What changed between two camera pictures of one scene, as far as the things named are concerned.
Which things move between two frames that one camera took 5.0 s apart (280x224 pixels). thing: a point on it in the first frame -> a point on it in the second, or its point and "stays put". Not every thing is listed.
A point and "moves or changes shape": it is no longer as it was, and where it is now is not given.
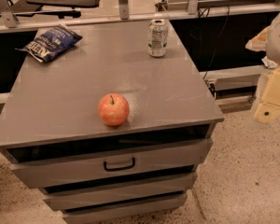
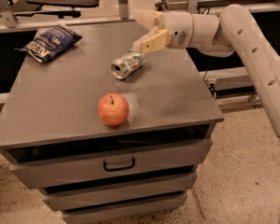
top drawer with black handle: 119,165 stays put
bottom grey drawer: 94,215 stays put
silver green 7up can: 158,37 moves or changes shape
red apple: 113,109 stays put
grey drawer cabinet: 48,124 stays put
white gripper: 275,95 -> 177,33
